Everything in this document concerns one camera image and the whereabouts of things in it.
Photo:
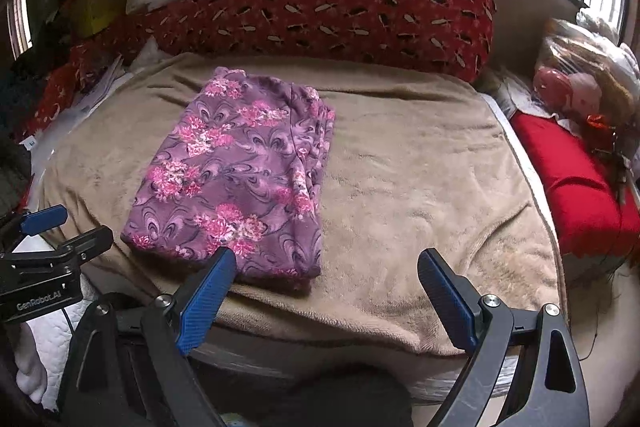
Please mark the white quilted cover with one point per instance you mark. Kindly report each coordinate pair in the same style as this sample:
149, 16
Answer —
45, 342

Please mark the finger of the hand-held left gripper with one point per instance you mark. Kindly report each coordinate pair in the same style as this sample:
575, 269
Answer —
75, 246
44, 220

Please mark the pink toy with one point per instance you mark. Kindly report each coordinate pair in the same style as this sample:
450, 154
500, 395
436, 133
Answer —
555, 87

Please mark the purple floral cloth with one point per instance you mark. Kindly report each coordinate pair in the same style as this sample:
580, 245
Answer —
240, 157

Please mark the beige fleece blanket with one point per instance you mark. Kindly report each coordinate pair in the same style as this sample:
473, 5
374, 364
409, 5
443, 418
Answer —
410, 187

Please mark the yellow box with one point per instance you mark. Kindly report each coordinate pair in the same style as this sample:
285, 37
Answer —
100, 9

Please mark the clear plastic bag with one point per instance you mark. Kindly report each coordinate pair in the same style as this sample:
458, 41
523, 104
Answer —
595, 47

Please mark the red cushion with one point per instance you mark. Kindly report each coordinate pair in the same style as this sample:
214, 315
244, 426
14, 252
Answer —
565, 177

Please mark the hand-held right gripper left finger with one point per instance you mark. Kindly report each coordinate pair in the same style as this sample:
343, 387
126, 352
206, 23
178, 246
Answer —
207, 302

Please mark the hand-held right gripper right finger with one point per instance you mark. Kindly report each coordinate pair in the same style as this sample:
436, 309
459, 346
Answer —
445, 302

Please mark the red patterned bolster pillow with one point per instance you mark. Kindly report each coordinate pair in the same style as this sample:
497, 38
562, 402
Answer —
325, 12

